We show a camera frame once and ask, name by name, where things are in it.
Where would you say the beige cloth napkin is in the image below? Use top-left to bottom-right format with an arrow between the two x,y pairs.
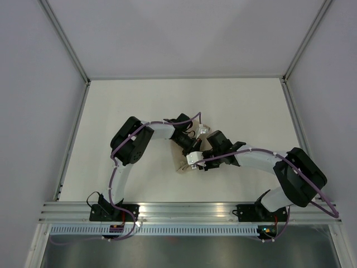
170,119 -> 211,174

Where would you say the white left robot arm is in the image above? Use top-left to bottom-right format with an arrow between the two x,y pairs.
89,113 -> 202,222

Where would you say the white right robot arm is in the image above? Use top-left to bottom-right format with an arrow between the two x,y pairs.
194,131 -> 327,221

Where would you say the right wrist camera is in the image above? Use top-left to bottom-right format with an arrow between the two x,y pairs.
186,151 -> 205,169

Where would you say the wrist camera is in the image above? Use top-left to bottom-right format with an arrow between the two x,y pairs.
186,151 -> 205,169
195,123 -> 210,139

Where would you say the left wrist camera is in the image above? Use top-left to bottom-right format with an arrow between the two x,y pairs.
195,123 -> 210,139

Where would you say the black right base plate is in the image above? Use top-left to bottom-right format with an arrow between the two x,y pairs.
232,204 -> 288,223

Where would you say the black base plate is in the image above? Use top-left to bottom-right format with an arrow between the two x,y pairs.
232,204 -> 288,223
89,204 -> 139,222

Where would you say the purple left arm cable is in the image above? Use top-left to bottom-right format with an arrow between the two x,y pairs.
110,111 -> 203,242

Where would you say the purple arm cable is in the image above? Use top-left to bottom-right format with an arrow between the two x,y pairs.
110,111 -> 203,242
192,149 -> 340,243

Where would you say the white slotted cable duct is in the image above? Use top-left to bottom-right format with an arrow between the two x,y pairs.
50,224 -> 258,236

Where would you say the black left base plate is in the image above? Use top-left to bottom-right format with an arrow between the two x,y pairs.
89,204 -> 139,222

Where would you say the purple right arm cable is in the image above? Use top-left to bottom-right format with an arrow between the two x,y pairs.
192,149 -> 340,243

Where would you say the aluminium mounting rail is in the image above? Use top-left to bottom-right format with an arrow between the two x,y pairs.
37,202 -> 342,225

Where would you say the left aluminium frame post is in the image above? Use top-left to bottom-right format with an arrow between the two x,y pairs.
38,0 -> 91,85

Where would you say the aluminium frame post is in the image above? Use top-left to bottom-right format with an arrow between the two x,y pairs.
282,0 -> 334,83
38,0 -> 91,85

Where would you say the right aluminium frame post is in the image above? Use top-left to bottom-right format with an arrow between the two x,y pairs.
282,0 -> 334,83

